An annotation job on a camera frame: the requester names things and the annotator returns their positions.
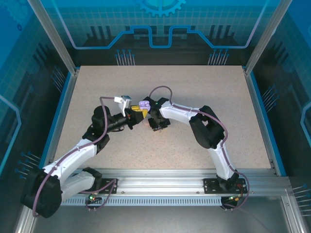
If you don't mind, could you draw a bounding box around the left connector board green light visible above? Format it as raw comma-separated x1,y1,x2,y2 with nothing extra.
87,191,102,202

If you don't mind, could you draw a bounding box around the connector board green light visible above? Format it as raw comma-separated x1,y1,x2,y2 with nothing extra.
225,194,244,202
87,191,102,202

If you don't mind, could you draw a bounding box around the right connector board green light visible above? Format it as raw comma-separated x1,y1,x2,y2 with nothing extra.
225,194,244,202

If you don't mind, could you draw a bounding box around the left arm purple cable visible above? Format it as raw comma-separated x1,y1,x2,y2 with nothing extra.
32,96,119,218

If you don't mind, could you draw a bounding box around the left aluminium side rail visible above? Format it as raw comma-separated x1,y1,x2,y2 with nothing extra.
40,69,80,177

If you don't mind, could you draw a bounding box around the aluminium side rail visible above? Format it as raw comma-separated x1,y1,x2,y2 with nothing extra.
243,67,287,177
40,69,80,177

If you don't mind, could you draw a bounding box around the aluminium base frame rail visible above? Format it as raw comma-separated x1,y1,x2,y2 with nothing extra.
31,168,291,195

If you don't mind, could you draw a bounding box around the slotted grey cable duct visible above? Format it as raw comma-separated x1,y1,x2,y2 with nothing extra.
60,197,224,207

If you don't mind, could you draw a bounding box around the right aluminium side rail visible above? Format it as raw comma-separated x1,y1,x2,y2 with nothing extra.
243,67,287,177

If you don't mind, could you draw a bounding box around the left aluminium corner post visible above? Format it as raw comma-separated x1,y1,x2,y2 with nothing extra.
26,0,80,75

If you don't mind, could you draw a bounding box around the aluminium corner post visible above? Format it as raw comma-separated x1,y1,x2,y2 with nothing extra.
26,0,80,75
244,0,294,75

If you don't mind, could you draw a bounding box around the right aluminium corner post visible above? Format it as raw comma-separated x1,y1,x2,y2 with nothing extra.
244,0,294,75

